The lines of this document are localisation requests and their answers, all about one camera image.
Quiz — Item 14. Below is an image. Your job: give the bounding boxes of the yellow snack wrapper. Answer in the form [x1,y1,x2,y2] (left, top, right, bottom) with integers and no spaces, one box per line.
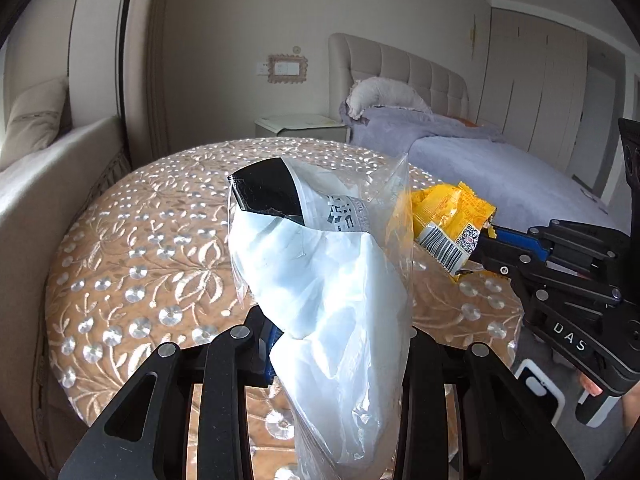
[409,181,497,278]

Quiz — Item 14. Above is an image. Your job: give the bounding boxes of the white plastic bag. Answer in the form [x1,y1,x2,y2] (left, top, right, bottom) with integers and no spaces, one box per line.
[228,157,412,479]

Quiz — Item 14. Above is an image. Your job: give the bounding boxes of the person's right hand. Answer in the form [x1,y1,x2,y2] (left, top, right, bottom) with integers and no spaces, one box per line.
[577,372,640,436]

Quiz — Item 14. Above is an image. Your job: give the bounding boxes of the lavender bed duvet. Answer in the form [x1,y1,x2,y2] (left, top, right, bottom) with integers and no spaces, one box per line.
[340,103,616,231]

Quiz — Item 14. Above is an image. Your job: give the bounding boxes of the beige wardrobe doors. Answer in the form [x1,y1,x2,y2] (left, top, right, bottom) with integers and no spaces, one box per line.
[476,6,626,196]

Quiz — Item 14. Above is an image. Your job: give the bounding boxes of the embroidered sequin round tablecloth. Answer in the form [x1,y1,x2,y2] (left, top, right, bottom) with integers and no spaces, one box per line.
[44,136,525,480]

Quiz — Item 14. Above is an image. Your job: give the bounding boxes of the white bed pillow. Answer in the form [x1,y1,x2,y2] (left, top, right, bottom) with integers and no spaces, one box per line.
[345,77,432,120]

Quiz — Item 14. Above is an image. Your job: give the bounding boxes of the white bedside table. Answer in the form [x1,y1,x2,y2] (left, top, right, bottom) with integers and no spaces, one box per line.
[255,114,348,143]

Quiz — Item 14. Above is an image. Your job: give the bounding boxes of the beige tufted headboard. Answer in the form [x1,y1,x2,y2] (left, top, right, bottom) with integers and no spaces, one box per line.
[328,32,470,119]

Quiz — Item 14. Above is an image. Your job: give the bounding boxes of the beige window seat cushion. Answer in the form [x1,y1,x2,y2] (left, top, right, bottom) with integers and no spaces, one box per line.
[0,117,129,477]

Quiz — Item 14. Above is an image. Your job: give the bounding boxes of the beige throw pillow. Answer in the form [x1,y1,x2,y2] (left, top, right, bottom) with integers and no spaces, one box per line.
[1,77,68,170]

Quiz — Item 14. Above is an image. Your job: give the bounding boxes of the gold wall sconce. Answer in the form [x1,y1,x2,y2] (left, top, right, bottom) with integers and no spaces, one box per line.
[469,14,477,60]

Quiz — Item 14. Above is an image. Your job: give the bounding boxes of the framed wall switch plate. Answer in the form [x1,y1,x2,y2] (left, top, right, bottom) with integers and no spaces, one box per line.
[267,54,308,84]

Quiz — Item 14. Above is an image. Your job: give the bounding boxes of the small white wall outlet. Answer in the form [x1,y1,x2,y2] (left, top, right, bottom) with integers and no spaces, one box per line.
[256,62,269,76]

